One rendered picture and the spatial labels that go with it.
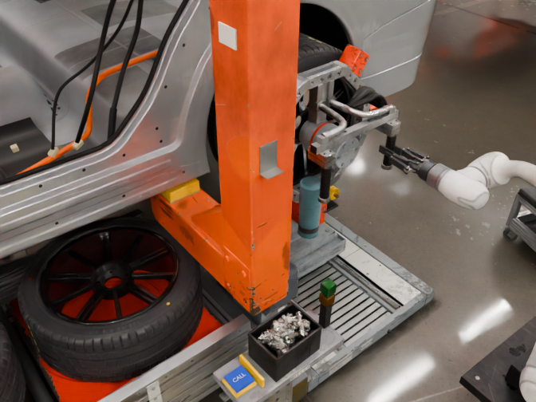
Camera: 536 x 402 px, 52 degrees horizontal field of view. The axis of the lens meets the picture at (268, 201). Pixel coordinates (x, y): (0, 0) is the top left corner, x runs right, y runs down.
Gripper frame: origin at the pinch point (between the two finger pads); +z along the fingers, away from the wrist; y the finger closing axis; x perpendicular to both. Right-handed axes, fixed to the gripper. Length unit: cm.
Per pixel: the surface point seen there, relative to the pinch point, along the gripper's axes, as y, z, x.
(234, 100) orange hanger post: -76, -5, 48
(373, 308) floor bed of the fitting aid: -6, -10, -77
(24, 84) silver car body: -95, 123, 9
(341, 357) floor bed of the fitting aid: -38, -21, -75
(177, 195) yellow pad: -72, 41, -13
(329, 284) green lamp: -55, -26, -17
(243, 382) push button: -92, -27, -35
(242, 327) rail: -75, -3, -45
